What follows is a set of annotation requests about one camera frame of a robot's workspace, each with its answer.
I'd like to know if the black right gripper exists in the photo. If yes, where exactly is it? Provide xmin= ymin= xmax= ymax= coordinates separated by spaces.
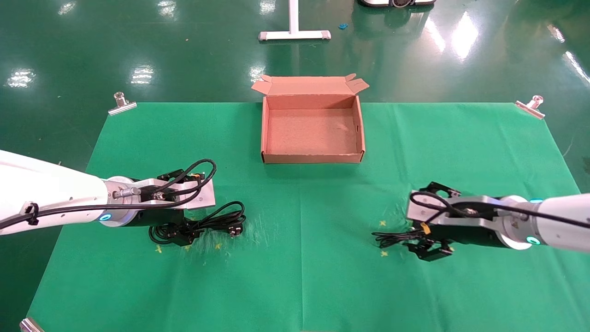
xmin=405 ymin=182 xmax=507 ymax=262

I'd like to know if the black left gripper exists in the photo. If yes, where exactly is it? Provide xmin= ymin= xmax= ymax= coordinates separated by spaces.
xmin=129 ymin=170 xmax=206 ymax=246

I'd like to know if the thick black data cable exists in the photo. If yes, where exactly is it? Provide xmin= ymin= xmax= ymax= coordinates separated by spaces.
xmin=148 ymin=201 xmax=247 ymax=245

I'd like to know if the black wired computer mouse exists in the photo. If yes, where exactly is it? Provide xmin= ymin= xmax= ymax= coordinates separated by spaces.
xmin=372 ymin=228 xmax=429 ymax=249

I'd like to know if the open brown cardboard box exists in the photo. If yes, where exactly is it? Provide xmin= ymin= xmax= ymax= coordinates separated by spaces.
xmin=251 ymin=74 xmax=370 ymax=165

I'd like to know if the green table cloth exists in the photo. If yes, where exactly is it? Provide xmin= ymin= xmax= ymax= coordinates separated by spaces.
xmin=25 ymin=102 xmax=590 ymax=332

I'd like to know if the white metal stand base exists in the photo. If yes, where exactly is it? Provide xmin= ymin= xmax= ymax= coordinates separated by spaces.
xmin=258 ymin=0 xmax=331 ymax=42

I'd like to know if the black and white machine base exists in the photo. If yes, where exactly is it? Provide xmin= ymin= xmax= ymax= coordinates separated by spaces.
xmin=359 ymin=0 xmax=436 ymax=9

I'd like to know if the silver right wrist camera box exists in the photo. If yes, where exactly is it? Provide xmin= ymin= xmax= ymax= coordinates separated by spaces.
xmin=406 ymin=194 xmax=501 ymax=228

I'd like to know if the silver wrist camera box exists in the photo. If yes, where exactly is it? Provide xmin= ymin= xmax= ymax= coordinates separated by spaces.
xmin=137 ymin=178 xmax=216 ymax=211
xmin=406 ymin=194 xmax=501 ymax=228

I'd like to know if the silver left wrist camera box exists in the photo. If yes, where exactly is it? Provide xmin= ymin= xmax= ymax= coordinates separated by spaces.
xmin=137 ymin=178 xmax=216 ymax=211

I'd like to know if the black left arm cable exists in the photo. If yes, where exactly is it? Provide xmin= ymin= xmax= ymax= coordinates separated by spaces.
xmin=0 ymin=159 xmax=217 ymax=230

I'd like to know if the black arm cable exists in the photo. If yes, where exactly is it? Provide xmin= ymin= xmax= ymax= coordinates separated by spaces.
xmin=0 ymin=159 xmax=217 ymax=230
xmin=409 ymin=190 xmax=590 ymax=229

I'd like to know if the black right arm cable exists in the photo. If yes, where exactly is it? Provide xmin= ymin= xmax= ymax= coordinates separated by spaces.
xmin=409 ymin=190 xmax=590 ymax=229

